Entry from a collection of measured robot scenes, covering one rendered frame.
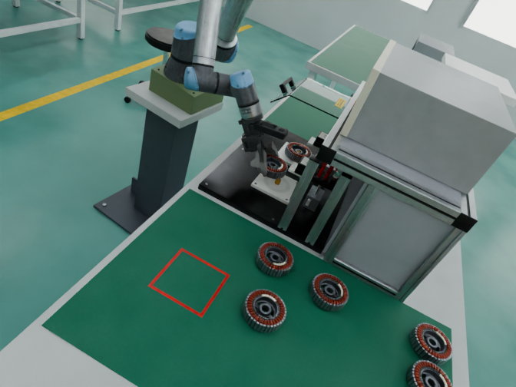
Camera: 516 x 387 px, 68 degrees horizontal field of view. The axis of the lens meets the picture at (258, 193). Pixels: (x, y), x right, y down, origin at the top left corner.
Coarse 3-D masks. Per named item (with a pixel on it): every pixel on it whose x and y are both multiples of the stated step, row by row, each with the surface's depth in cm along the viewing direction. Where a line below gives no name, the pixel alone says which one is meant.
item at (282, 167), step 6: (270, 156) 140; (276, 156) 141; (270, 162) 138; (276, 162) 140; (282, 162) 139; (258, 168) 136; (270, 168) 134; (282, 168) 136; (270, 174) 134; (276, 174) 134; (282, 174) 135
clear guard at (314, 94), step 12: (300, 84) 145; (312, 84) 149; (276, 96) 144; (300, 96) 136; (312, 96) 140; (324, 96) 143; (336, 96) 147; (348, 96) 151; (324, 108) 134; (336, 108) 138
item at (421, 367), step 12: (420, 324) 109; (420, 336) 105; (432, 336) 109; (444, 336) 108; (420, 348) 104; (432, 348) 105; (444, 348) 105; (420, 360) 100; (432, 360) 102; (444, 360) 102; (408, 372) 98; (420, 372) 97; (432, 372) 99; (444, 372) 98; (408, 384) 96; (420, 384) 94; (432, 384) 97; (444, 384) 96
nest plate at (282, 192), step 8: (256, 184) 137; (264, 184) 138; (272, 184) 140; (280, 184) 141; (288, 184) 143; (264, 192) 136; (272, 192) 136; (280, 192) 138; (288, 192) 139; (280, 200) 135; (288, 200) 135
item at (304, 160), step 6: (294, 162) 137; (300, 162) 130; (306, 162) 131; (294, 168) 134; (300, 168) 130; (318, 168) 135; (300, 174) 131; (324, 174) 133; (330, 174) 134; (312, 180) 131; (318, 180) 130; (324, 180) 130; (336, 180) 133; (318, 186) 132; (324, 186) 130; (330, 186) 129
